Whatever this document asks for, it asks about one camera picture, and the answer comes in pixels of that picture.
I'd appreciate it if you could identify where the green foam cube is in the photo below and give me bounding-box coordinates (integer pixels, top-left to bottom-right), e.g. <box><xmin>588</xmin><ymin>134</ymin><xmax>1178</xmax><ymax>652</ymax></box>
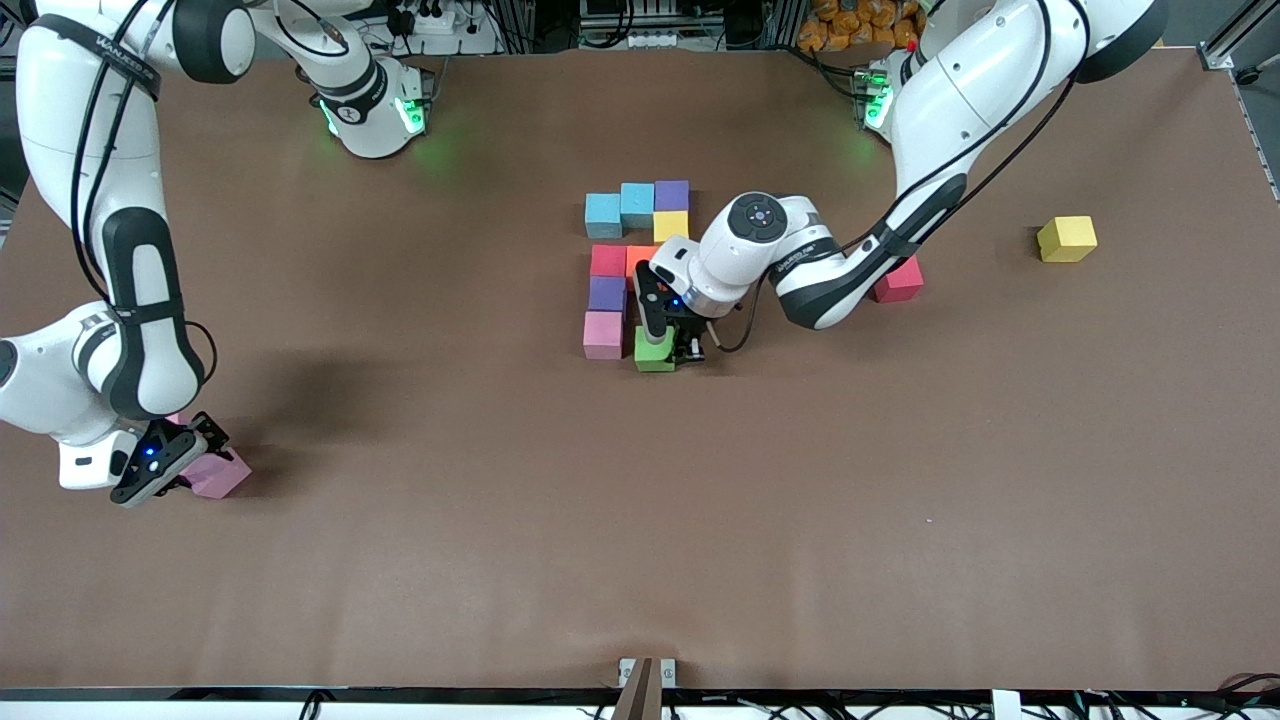
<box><xmin>634</xmin><ymin>325</ymin><xmax>678</xmax><ymax>373</ymax></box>

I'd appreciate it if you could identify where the white power strip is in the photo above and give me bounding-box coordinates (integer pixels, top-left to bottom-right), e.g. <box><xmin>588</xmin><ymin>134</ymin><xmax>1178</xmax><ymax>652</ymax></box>
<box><xmin>580</xmin><ymin>28</ymin><xmax>693</xmax><ymax>51</ymax></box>
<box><xmin>385</xmin><ymin>0</ymin><xmax>501</xmax><ymax>56</ymax></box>

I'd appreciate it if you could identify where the bag of orange snacks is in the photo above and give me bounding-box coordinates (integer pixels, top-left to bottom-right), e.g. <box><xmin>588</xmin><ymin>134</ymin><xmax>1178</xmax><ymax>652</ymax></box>
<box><xmin>797</xmin><ymin>0</ymin><xmax>921</xmax><ymax>53</ymax></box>

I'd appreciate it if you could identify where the large paper table cover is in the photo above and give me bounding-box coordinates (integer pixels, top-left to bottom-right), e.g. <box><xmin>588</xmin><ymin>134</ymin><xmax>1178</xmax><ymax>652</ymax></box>
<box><xmin>0</xmin><ymin>48</ymin><xmax>1280</xmax><ymax>691</ymax></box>

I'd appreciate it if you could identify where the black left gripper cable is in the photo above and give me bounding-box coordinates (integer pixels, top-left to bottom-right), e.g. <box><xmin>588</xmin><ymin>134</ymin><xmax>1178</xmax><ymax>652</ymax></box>
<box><xmin>705</xmin><ymin>290</ymin><xmax>766</xmax><ymax>354</ymax></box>

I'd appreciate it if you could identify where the metal bracket with post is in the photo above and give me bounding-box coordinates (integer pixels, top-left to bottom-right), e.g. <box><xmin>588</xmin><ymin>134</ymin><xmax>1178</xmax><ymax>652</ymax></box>
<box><xmin>612</xmin><ymin>657</ymin><xmax>677</xmax><ymax>720</ymax></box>

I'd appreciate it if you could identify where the aluminium frame profile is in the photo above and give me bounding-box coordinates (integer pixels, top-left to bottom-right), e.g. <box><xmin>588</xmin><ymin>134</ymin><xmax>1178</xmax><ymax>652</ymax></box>
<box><xmin>1195</xmin><ymin>0</ymin><xmax>1280</xmax><ymax>86</ymax></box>

